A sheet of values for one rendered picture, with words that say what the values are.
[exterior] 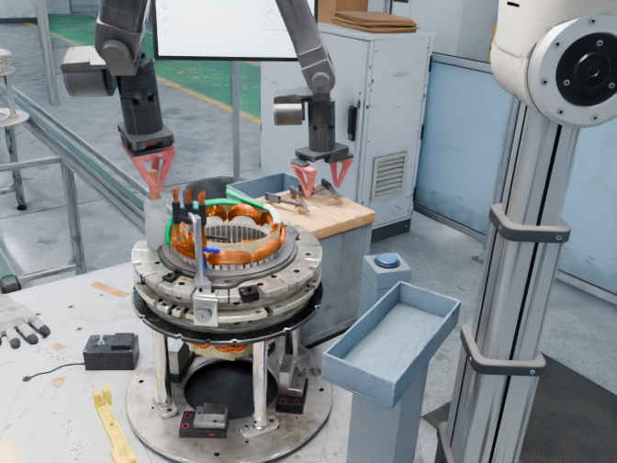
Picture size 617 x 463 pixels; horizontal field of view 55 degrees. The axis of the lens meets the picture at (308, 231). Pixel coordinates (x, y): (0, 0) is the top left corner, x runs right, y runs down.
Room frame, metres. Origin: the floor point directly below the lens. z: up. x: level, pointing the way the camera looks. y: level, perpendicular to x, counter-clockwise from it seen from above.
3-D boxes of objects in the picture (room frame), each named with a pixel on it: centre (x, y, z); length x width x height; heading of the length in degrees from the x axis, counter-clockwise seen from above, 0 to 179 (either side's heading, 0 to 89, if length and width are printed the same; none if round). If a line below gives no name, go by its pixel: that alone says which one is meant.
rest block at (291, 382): (0.89, 0.02, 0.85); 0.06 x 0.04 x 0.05; 174
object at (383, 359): (0.74, -0.14, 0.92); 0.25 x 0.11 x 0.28; 148
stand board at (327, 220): (1.19, 0.00, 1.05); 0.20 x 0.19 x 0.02; 40
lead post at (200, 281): (0.78, 0.16, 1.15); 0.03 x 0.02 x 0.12; 30
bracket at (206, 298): (0.75, 0.15, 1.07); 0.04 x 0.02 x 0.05; 86
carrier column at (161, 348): (0.85, 0.25, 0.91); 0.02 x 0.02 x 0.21
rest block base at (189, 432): (0.80, 0.17, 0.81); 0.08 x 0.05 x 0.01; 92
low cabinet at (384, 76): (3.65, -0.15, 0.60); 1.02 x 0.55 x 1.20; 38
